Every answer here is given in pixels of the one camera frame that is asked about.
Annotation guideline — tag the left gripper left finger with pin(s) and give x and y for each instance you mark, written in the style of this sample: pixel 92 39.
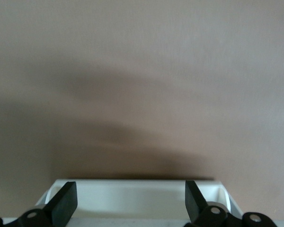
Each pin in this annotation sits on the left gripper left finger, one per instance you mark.
pixel 61 208

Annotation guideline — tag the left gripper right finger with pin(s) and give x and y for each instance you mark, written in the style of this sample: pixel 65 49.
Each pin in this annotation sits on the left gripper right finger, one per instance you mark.
pixel 196 208

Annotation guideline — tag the white plastic drawer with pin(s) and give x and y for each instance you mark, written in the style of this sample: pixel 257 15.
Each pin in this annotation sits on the white plastic drawer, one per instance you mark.
pixel 132 198

